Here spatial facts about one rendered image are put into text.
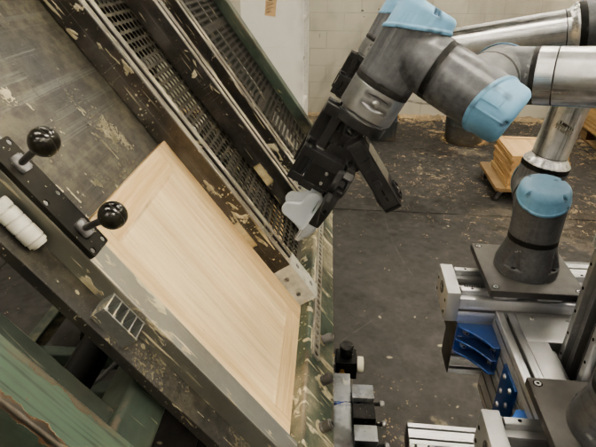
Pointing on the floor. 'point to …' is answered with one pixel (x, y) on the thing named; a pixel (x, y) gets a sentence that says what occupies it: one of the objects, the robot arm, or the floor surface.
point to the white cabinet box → (283, 39)
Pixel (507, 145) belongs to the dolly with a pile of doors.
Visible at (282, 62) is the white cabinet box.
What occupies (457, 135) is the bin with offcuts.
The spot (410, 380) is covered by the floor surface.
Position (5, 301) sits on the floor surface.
